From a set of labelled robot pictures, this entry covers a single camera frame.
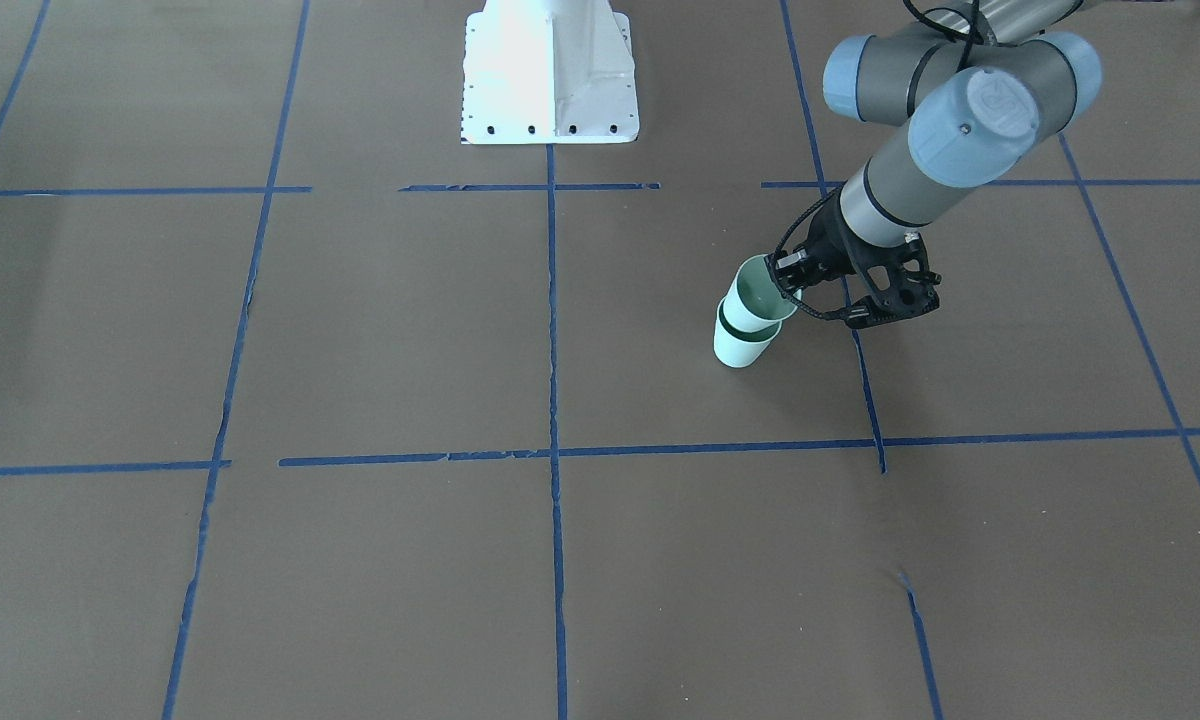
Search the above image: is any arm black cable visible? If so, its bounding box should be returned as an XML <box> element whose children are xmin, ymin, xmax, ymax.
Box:
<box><xmin>772</xmin><ymin>0</ymin><xmax>991</xmax><ymax>322</ymax></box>

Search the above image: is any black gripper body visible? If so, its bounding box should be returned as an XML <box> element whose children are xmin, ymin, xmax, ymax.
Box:
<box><xmin>798</xmin><ymin>190</ymin><xmax>906</xmax><ymax>284</ymax></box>

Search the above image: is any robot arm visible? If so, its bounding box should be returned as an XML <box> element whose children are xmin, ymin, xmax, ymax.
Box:
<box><xmin>768</xmin><ymin>1</ymin><xmax>1103</xmax><ymax>293</ymax></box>

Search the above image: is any brown paper table cover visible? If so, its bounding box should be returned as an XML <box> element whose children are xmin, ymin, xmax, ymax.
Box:
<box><xmin>0</xmin><ymin>1</ymin><xmax>1200</xmax><ymax>719</ymax></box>

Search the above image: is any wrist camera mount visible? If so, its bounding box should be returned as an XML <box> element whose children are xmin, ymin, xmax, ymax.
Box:
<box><xmin>812</xmin><ymin>232</ymin><xmax>940</xmax><ymax>331</ymax></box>

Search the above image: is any white pedestal column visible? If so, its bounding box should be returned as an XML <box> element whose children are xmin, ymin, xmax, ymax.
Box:
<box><xmin>460</xmin><ymin>1</ymin><xmax>641</xmax><ymax>145</ymax></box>

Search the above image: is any mint cup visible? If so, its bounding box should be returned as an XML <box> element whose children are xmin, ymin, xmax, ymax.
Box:
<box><xmin>722</xmin><ymin>256</ymin><xmax>797</xmax><ymax>334</ymax></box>
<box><xmin>710</xmin><ymin>300</ymin><xmax>782</xmax><ymax>370</ymax></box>

